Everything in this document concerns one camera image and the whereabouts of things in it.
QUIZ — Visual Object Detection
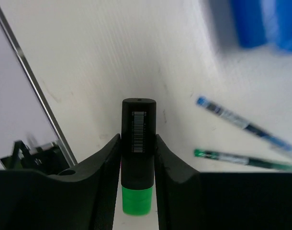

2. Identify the green cap black highlighter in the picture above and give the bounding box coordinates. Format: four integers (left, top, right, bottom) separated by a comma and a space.
121, 98, 157, 216

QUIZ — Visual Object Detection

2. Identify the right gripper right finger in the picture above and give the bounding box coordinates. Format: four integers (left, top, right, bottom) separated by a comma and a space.
155, 137, 292, 230

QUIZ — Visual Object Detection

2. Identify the blue divided plastic bin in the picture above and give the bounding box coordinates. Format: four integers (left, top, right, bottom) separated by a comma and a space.
230, 0, 292, 52

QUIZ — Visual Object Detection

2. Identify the metal table edge rail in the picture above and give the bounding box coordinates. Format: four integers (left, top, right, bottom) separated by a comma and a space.
0, 7, 78, 167

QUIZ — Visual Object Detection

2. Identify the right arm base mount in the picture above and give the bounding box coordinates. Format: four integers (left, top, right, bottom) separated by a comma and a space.
0, 140, 69, 175

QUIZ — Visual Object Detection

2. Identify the blue pen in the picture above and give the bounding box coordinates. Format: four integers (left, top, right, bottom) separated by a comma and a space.
196, 96, 292, 152

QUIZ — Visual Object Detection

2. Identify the green pen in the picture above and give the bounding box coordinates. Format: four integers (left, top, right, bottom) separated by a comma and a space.
193, 149, 292, 172

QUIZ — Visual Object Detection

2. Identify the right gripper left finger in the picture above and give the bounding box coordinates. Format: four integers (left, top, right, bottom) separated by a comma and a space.
0, 134, 121, 230

